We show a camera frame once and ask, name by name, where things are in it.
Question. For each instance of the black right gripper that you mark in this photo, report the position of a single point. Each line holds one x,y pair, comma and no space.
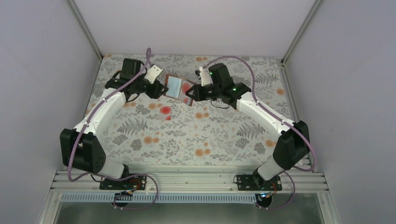
199,92

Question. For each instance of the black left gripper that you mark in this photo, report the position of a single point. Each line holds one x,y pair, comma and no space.
158,89

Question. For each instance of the brown leather card holder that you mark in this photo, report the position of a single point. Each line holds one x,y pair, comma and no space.
177,88

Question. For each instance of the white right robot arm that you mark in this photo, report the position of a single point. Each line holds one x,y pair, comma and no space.
293,137

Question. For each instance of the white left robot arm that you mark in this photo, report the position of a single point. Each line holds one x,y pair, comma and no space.
81,146

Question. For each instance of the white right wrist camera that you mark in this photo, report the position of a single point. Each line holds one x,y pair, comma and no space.
204,76

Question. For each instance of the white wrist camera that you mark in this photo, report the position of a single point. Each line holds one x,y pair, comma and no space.
204,76
153,73

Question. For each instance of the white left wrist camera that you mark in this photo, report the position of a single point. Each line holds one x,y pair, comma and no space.
153,73

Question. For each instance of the aluminium corner frame post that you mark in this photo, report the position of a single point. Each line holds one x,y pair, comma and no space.
301,31

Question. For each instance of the aluminium mounting rail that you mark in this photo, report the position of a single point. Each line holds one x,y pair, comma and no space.
198,179

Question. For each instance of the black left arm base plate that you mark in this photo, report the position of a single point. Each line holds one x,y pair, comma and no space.
135,183

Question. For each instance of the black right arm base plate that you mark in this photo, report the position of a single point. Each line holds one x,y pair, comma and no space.
247,182

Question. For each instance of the left aluminium corner post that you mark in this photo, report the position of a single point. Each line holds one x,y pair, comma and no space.
85,29

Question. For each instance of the blue slotted cable duct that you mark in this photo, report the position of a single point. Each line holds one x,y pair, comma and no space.
103,197

